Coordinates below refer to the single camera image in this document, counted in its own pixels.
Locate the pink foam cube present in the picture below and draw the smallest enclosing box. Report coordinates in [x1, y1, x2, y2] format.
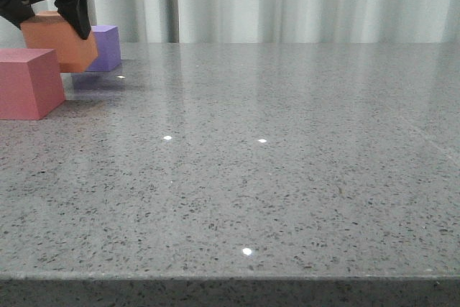
[1, 48, 65, 120]

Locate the purple foam cube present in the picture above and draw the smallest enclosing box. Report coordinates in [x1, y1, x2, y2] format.
[86, 25, 121, 72]

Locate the white pleated curtain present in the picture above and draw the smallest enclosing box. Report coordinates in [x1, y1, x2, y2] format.
[0, 0, 460, 50]

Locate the orange foam cube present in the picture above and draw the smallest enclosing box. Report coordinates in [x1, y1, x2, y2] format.
[20, 11, 98, 73]

